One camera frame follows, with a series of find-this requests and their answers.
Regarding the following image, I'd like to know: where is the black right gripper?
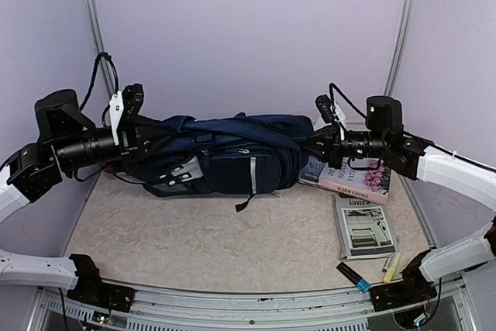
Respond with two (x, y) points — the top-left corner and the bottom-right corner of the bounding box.
(296, 122), (388, 169)

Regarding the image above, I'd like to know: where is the pink Designer Fate book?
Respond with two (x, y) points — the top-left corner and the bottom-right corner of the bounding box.
(317, 158), (391, 204)

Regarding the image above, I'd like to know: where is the navy blue student backpack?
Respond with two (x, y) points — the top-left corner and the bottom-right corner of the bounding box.
(108, 112), (314, 198)

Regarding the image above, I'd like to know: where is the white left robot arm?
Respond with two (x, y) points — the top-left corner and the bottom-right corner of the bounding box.
(1, 84), (153, 312)

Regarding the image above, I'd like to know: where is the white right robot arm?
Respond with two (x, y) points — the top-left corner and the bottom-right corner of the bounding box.
(302, 95), (495, 312)

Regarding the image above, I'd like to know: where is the dark blue cover book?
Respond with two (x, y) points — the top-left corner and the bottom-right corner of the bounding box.
(298, 156), (325, 185)

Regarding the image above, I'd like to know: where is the grey ianra book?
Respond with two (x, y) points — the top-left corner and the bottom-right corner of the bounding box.
(333, 194), (396, 261)

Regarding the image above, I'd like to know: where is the white green-tip pen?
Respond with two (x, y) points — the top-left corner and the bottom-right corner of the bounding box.
(382, 253), (401, 273)

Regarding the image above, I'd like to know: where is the yellow highlighter marker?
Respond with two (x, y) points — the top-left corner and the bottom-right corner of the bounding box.
(382, 260), (398, 284)

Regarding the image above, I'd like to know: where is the black blue highlighter marker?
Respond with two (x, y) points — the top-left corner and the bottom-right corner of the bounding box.
(336, 262), (371, 293)

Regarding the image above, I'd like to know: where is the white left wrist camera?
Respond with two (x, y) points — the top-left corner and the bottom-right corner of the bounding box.
(108, 83), (144, 146)

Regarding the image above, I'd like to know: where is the left aluminium frame post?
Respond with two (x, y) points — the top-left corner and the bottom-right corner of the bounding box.
(84, 0), (114, 98)

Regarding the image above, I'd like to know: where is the aluminium frame post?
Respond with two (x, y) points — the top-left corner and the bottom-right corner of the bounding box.
(384, 0), (415, 96)
(84, 0), (114, 98)

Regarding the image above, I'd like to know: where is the right aluminium frame post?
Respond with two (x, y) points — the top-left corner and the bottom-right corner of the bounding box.
(384, 0), (415, 96)

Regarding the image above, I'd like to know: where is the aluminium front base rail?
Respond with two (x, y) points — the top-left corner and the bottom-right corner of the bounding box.
(26, 275), (478, 330)

